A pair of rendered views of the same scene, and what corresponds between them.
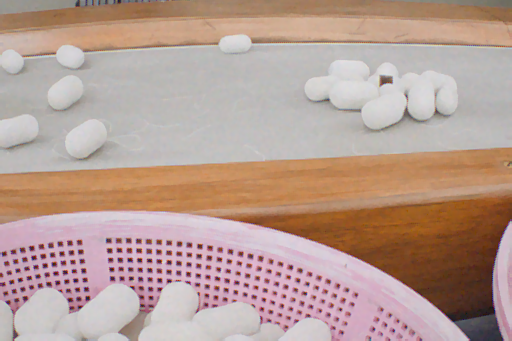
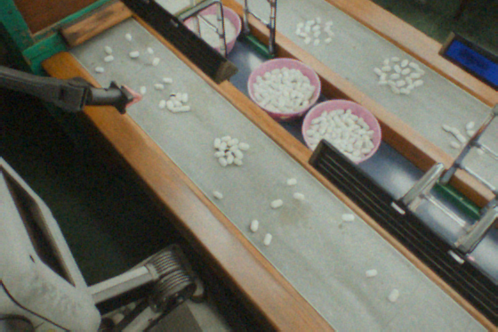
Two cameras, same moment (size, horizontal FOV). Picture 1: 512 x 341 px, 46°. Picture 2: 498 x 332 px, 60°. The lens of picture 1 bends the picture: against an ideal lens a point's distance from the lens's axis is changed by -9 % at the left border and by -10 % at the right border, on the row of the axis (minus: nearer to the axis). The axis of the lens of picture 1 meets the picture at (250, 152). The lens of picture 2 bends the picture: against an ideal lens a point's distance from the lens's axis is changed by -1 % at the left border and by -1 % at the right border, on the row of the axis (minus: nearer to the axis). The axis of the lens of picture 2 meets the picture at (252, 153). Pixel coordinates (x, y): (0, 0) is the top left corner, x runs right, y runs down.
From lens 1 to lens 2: 1.48 m
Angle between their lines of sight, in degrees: 84
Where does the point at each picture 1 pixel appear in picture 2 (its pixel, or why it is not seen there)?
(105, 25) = (231, 230)
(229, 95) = (248, 179)
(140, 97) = (261, 194)
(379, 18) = (173, 170)
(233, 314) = (311, 139)
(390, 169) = (276, 132)
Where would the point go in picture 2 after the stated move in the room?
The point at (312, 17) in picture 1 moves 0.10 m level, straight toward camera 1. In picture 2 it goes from (188, 184) to (216, 172)
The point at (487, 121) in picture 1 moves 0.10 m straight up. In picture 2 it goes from (225, 132) to (223, 114)
